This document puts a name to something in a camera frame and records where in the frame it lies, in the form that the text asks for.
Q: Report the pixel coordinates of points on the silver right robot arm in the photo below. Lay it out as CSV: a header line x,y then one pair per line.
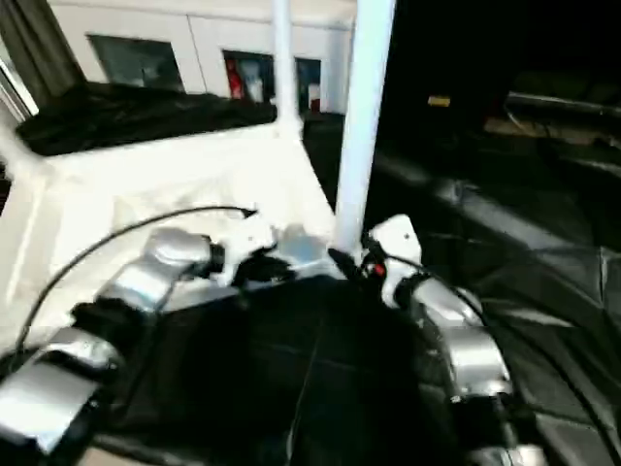
x,y
470,349

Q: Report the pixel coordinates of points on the small tan label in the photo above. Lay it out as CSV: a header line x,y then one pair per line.
x,y
438,101

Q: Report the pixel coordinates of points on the white plastic table leg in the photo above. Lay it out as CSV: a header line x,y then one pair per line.
x,y
14,145
361,121
284,63

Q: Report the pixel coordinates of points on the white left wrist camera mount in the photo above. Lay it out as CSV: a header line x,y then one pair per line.
x,y
252,235

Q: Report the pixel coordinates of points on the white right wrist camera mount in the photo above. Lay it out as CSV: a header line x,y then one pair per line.
x,y
402,238

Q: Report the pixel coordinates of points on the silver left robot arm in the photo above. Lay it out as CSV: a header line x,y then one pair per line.
x,y
160,252

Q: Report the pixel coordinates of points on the grey curtain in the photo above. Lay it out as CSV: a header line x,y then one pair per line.
x,y
39,43

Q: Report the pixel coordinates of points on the long black rod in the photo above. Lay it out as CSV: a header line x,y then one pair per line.
x,y
558,103

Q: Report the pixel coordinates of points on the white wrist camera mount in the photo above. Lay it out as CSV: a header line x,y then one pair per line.
x,y
402,238
252,235

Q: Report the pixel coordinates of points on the white display cabinet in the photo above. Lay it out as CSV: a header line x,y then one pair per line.
x,y
204,29

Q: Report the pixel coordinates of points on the white plastic table top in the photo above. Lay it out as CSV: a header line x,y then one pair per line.
x,y
121,184

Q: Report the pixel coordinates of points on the black mat cloth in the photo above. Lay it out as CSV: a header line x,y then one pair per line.
x,y
315,369

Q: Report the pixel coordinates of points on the dark tall cabinet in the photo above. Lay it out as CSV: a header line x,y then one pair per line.
x,y
509,43

